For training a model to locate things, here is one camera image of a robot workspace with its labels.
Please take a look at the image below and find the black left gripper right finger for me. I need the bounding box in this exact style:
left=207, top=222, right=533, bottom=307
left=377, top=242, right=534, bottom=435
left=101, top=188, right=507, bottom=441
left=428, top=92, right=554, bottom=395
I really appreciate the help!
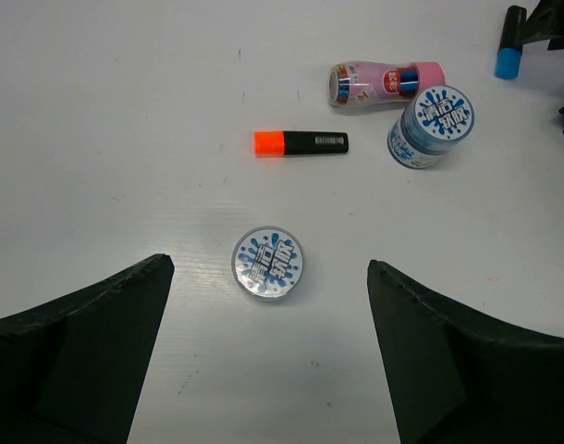
left=367, top=260, right=564, bottom=443

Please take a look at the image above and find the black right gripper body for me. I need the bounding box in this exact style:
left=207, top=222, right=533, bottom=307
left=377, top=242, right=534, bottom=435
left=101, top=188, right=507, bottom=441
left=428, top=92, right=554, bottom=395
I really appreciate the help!
left=517, top=0, right=564, bottom=50

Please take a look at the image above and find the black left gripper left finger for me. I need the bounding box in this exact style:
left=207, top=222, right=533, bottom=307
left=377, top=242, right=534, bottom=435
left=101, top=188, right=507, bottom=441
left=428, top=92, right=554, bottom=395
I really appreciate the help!
left=0, top=254, right=175, bottom=443

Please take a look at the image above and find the blue highlighter marker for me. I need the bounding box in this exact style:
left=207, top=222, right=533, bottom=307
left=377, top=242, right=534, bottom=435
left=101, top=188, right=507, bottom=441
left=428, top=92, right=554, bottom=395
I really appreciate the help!
left=495, top=6, right=527, bottom=80

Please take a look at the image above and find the blue paint jar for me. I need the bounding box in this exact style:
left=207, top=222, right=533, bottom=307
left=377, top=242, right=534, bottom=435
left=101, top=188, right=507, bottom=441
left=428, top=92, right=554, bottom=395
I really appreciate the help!
left=387, top=85, right=475, bottom=170
left=231, top=226, right=305, bottom=302

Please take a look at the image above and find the pink glue bottle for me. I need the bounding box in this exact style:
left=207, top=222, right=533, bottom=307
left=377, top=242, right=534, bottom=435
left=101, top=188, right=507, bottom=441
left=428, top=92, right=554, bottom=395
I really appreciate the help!
left=327, top=61, right=446, bottom=107

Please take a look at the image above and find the orange highlighter marker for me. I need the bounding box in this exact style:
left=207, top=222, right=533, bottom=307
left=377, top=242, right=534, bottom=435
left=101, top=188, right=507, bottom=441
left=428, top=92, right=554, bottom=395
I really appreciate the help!
left=253, top=130, right=349, bottom=157

